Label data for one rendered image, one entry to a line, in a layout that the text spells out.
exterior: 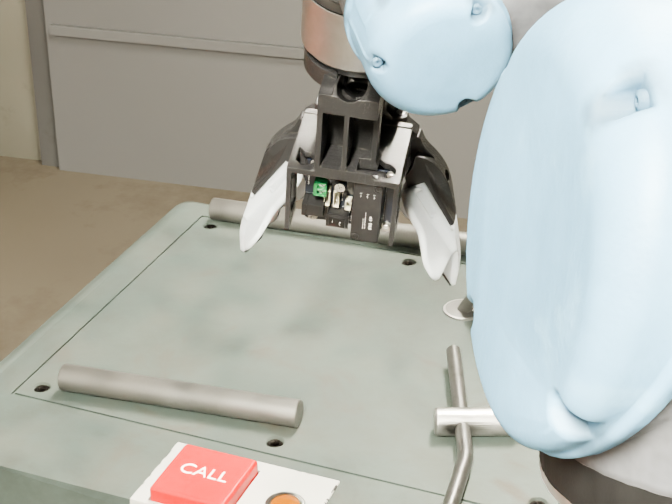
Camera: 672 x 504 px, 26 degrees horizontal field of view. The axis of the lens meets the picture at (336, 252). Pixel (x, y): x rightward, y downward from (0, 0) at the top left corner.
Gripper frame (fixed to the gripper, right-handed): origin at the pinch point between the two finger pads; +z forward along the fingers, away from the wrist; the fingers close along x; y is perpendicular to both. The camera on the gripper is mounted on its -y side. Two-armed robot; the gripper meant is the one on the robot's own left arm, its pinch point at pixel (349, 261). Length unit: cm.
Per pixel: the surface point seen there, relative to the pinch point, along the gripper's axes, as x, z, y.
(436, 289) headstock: 5.8, 21.4, -20.8
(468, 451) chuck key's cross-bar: 10.5, 12.9, 4.6
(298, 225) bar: -8.6, 23.8, -29.0
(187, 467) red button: -9.5, 13.9, 9.8
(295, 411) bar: -3.0, 14.5, 2.2
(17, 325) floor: -103, 200, -168
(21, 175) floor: -133, 225, -252
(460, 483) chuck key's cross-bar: 10.3, 12.1, 8.3
